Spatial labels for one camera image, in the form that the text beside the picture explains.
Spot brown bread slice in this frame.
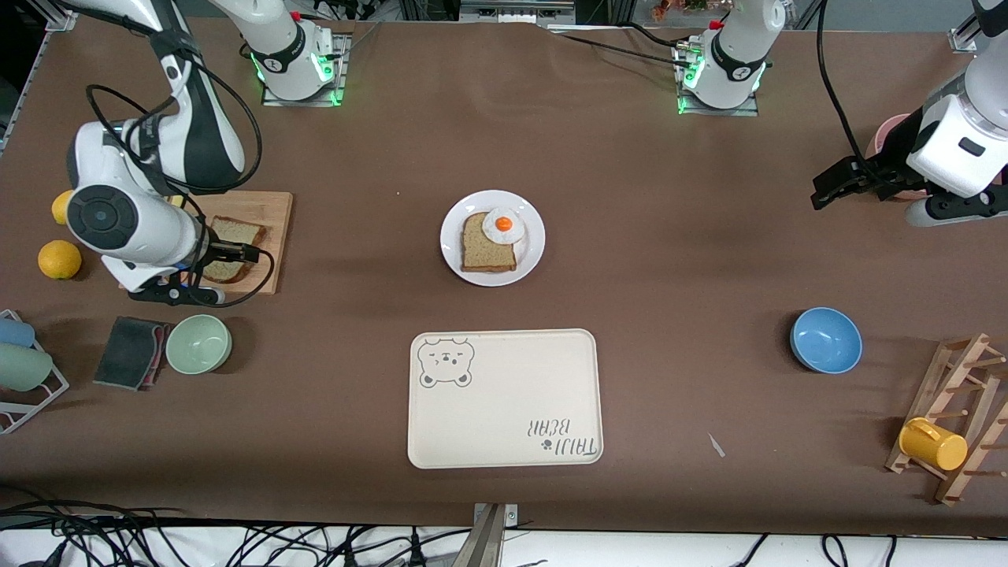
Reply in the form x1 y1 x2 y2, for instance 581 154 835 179
461 211 518 273
197 216 267 284

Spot white round plate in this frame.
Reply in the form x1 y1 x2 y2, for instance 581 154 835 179
439 190 547 287

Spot pink bowl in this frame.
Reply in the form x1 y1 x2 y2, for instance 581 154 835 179
866 114 1005 199

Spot bamboo cutting board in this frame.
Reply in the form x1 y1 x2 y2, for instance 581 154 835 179
168 191 294 295

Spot folded grey cloth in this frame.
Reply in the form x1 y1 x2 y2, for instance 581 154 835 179
93 317 163 391

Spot pink cloth under grey cloth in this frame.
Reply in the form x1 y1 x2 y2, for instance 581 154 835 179
150 323 171 387

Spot mint green bowl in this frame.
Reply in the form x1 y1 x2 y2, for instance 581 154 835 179
165 314 233 376

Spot blue plastic cup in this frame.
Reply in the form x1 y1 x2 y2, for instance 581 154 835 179
0 317 36 349

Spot mint green plastic cup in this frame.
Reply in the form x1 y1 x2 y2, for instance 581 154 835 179
0 343 54 393

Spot blue bowl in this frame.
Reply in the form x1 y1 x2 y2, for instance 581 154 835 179
790 307 863 374

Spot wooden mug rack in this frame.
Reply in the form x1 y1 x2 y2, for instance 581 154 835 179
885 333 1008 506

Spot toy fried egg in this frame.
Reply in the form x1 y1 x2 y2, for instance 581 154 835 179
481 206 527 245

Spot yellow mug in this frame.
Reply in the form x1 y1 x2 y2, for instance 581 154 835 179
899 417 969 472

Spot cream tray with bear print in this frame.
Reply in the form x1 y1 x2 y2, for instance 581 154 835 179
407 328 604 470

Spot grey metal box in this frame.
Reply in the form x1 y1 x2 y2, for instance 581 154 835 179
461 0 576 24

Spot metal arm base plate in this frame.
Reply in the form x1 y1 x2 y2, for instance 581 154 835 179
674 43 761 117
262 31 349 107

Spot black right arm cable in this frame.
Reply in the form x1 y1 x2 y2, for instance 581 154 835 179
85 59 276 308

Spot white wire cup rack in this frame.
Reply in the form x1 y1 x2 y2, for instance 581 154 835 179
0 309 70 435

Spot aluminium frame rail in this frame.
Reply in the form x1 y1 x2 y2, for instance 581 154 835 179
0 30 50 154

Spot black cable on table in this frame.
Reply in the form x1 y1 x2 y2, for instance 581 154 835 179
547 22 698 70

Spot tangled black floor cables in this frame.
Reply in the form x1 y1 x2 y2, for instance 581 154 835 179
0 488 473 567

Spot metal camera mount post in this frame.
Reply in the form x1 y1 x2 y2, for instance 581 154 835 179
471 502 519 567

